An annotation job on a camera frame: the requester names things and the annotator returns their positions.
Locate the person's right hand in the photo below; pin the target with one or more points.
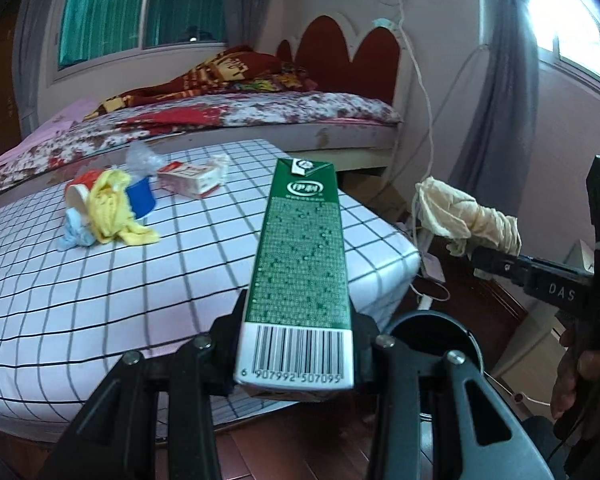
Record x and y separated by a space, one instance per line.
570 385

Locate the long grey curtain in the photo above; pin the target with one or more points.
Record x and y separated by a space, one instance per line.
512 85

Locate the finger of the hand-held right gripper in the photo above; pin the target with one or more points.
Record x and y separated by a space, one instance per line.
500 265

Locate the green milk carton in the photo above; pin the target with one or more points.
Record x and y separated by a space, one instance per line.
300 260

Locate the black trash bin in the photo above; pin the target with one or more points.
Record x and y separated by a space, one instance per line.
430 330

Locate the light blue tissue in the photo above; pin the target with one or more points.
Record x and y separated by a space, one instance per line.
77 235

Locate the blue paper cup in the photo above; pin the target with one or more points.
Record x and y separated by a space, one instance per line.
142 199

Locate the green tinted window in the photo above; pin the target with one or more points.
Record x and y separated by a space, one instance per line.
180 5

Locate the bed with floral bedding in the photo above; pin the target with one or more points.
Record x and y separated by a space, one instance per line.
280 110

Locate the pink bed sheet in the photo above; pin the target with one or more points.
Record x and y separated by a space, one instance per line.
45 127

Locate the white plug adapter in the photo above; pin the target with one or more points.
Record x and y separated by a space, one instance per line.
424 301

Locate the beige cabinet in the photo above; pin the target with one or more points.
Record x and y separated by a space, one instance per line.
530 355

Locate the white square network device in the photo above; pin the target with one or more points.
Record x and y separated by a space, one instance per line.
432 267

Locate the clear crumpled plastic wrap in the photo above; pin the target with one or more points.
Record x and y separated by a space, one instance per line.
140 160

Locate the red printed blanket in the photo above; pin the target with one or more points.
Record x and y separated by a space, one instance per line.
215 70

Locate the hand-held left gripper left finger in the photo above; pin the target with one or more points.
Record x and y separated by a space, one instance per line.
225 342

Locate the cream cloth rag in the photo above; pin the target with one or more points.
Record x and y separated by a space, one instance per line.
455 210

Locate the red heart-shaped headboard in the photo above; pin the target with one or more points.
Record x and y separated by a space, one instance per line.
375 60

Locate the white checked mattress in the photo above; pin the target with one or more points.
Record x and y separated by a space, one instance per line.
80 300

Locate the bright side window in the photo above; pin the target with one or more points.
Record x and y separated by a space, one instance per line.
580 20

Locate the red paper cup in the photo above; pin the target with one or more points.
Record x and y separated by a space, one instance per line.
80 190

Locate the white bed frame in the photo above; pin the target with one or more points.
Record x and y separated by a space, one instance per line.
340 142

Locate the red white paper box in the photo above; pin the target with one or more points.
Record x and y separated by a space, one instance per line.
185 180

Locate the grey window curtain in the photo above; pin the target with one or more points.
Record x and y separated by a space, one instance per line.
32 50
252 0

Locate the yellow crumpled cloth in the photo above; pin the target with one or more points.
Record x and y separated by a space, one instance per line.
110 210

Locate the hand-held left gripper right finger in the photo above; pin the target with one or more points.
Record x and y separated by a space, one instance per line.
367 350

